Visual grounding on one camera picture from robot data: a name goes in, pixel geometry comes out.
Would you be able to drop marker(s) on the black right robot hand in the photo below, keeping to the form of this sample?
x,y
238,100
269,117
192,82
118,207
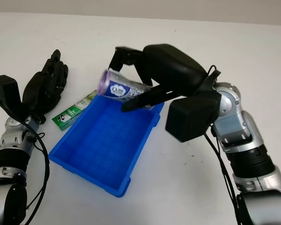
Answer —
x,y
173,68

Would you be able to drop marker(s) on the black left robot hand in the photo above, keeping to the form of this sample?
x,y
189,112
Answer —
x,y
42,89

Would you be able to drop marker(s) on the silver purple tissue roll pack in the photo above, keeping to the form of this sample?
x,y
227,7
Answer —
x,y
121,87

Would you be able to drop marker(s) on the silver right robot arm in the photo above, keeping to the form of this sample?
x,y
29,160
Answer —
x,y
248,145

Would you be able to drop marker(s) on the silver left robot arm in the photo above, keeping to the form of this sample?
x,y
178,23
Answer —
x,y
10,140

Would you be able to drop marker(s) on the blue plastic tray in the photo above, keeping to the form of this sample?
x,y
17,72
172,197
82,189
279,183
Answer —
x,y
103,150

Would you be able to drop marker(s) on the green white flat box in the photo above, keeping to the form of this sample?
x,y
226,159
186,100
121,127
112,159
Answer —
x,y
68,116

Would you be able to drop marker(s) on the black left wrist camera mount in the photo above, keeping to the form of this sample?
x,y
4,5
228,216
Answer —
x,y
4,91

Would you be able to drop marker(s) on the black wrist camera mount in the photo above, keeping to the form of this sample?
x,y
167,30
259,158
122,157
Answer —
x,y
4,91
192,117

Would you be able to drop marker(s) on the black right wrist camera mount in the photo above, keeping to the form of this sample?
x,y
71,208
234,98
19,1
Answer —
x,y
192,117

